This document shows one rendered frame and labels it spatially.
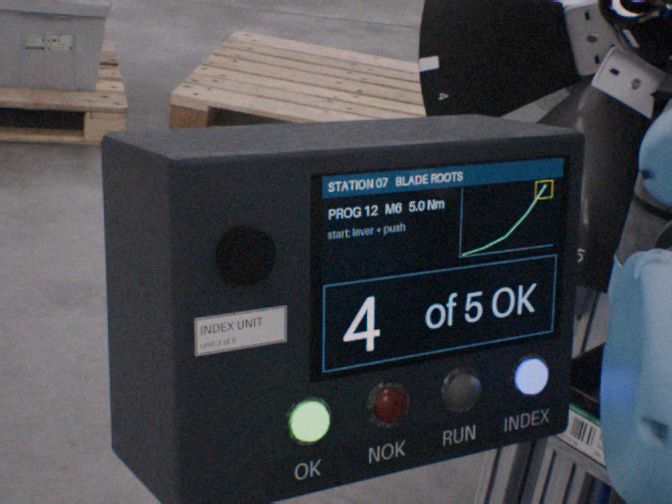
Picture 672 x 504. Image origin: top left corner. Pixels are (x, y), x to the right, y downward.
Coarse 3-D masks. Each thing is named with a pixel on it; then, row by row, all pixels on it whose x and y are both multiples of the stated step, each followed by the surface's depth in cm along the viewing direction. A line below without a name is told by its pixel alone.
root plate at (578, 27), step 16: (592, 0) 137; (576, 16) 139; (592, 16) 137; (576, 32) 139; (608, 32) 137; (576, 48) 140; (592, 48) 139; (608, 48) 138; (576, 64) 141; (592, 64) 140
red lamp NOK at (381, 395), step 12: (384, 384) 60; (396, 384) 60; (372, 396) 60; (384, 396) 60; (396, 396) 60; (408, 396) 61; (372, 408) 60; (384, 408) 59; (396, 408) 60; (372, 420) 60; (384, 420) 60; (396, 420) 60
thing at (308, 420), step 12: (312, 396) 58; (300, 408) 57; (312, 408) 57; (324, 408) 58; (288, 420) 57; (300, 420) 57; (312, 420) 57; (324, 420) 57; (288, 432) 57; (300, 432) 57; (312, 432) 57; (324, 432) 58
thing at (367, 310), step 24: (336, 288) 57; (360, 288) 58; (384, 288) 59; (336, 312) 57; (360, 312) 58; (384, 312) 59; (336, 336) 58; (360, 336) 58; (384, 336) 59; (336, 360) 58; (360, 360) 59; (384, 360) 60
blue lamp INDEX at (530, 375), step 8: (520, 360) 65; (528, 360) 65; (536, 360) 65; (544, 360) 65; (520, 368) 65; (528, 368) 64; (536, 368) 65; (544, 368) 65; (512, 376) 65; (520, 376) 65; (528, 376) 64; (536, 376) 65; (544, 376) 65; (512, 384) 65; (520, 384) 65; (528, 384) 65; (536, 384) 65; (544, 384) 65; (520, 392) 65; (528, 392) 65; (536, 392) 65
